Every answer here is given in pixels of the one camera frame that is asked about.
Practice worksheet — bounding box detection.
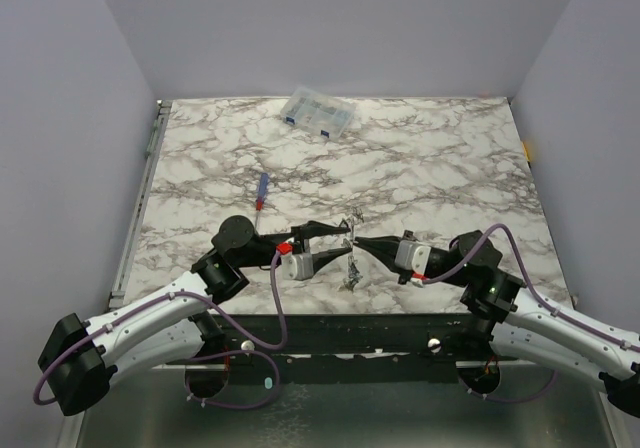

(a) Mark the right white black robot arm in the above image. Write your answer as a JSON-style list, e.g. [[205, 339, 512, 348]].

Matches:
[[355, 231, 639, 416]]

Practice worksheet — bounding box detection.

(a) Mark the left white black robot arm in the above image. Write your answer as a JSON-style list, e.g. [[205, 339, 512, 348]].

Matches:
[[33, 215, 350, 416]]

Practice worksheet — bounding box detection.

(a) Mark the blue red screwdriver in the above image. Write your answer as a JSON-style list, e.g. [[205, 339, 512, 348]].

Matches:
[[254, 172, 269, 229]]

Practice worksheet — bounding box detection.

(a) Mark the clear plastic organizer box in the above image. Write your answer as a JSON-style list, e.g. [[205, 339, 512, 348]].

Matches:
[[280, 87, 356, 140]]

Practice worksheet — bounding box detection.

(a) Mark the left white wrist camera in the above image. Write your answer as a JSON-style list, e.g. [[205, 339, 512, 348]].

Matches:
[[281, 253, 315, 281]]

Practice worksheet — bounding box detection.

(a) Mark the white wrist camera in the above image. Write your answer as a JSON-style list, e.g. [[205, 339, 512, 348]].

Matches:
[[281, 253, 315, 281], [393, 240, 434, 287]]

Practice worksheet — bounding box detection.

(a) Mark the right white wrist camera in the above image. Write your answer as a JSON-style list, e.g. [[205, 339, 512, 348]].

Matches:
[[393, 240, 434, 287]]

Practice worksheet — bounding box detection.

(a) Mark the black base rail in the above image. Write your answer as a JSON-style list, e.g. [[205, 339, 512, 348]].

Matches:
[[164, 310, 576, 384]]

